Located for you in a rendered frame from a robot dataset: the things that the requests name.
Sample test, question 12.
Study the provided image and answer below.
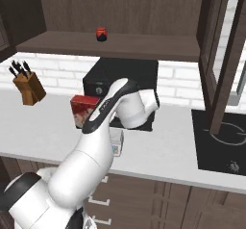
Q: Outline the red cereal box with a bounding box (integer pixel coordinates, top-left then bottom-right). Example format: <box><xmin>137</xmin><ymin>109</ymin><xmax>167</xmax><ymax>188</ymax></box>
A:
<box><xmin>70</xmin><ymin>94</ymin><xmax>102</xmax><ymax>129</ymax></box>

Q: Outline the glass cabinet door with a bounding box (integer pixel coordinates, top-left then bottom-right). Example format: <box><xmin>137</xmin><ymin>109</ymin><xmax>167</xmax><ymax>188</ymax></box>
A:
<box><xmin>195</xmin><ymin>0</ymin><xmax>246</xmax><ymax>137</ymax></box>

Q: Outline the dark wood cabinet door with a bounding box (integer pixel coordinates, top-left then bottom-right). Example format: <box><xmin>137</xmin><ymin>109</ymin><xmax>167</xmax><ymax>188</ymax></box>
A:
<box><xmin>0</xmin><ymin>0</ymin><xmax>48</xmax><ymax>64</ymax></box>

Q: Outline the red and black jar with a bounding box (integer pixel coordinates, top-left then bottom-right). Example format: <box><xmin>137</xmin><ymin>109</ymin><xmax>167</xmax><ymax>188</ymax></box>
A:
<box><xmin>95</xmin><ymin>26</ymin><xmax>109</xmax><ymax>43</ymax></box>

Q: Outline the brown wood drawer front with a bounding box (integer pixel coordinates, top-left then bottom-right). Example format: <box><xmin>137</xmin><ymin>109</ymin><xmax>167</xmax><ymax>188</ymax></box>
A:
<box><xmin>101</xmin><ymin>173</ymin><xmax>161</xmax><ymax>198</ymax></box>
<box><xmin>84</xmin><ymin>188</ymin><xmax>159</xmax><ymax>217</ymax></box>
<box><xmin>82</xmin><ymin>208</ymin><xmax>156</xmax><ymax>229</ymax></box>

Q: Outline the wooden knife block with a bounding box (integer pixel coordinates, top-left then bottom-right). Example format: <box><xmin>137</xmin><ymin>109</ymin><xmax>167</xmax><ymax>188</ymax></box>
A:
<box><xmin>12</xmin><ymin>71</ymin><xmax>47</xmax><ymax>107</ymax></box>

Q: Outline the black hob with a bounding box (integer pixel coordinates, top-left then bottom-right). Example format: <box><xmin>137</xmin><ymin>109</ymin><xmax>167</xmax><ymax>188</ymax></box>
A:
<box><xmin>190</xmin><ymin>109</ymin><xmax>246</xmax><ymax>177</ymax></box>

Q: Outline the brown wood cupboard door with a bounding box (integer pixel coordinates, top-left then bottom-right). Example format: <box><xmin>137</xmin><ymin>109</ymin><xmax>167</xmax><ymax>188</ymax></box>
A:
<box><xmin>149</xmin><ymin>181</ymin><xmax>194</xmax><ymax>229</ymax></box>
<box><xmin>181</xmin><ymin>186</ymin><xmax>246</xmax><ymax>229</ymax></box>

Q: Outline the grey range hood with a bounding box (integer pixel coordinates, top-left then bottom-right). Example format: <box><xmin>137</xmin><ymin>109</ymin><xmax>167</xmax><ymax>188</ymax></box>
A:
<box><xmin>235</xmin><ymin>75</ymin><xmax>246</xmax><ymax>108</ymax></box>

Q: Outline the white drawer handle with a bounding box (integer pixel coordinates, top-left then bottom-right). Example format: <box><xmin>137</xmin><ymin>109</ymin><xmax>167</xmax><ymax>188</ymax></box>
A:
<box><xmin>100</xmin><ymin>174</ymin><xmax>111</xmax><ymax>185</ymax></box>
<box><xmin>87</xmin><ymin>195</ymin><xmax>111</xmax><ymax>208</ymax></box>
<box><xmin>91</xmin><ymin>216</ymin><xmax>113</xmax><ymax>227</ymax></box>

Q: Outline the dark wood wall cabinet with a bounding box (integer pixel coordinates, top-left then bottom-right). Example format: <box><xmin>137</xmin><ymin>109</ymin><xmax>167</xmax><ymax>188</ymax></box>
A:
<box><xmin>14</xmin><ymin>0</ymin><xmax>213</xmax><ymax>64</ymax></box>

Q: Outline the black handled knife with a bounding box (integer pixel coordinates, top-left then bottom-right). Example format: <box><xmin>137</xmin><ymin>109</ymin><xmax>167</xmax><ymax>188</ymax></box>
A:
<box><xmin>22</xmin><ymin>60</ymin><xmax>33</xmax><ymax>74</ymax></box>
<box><xmin>17</xmin><ymin>62</ymin><xmax>29</xmax><ymax>79</ymax></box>
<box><xmin>8</xmin><ymin>65</ymin><xmax>18</xmax><ymax>78</ymax></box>
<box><xmin>11</xmin><ymin>60</ymin><xmax>23</xmax><ymax>77</ymax></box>

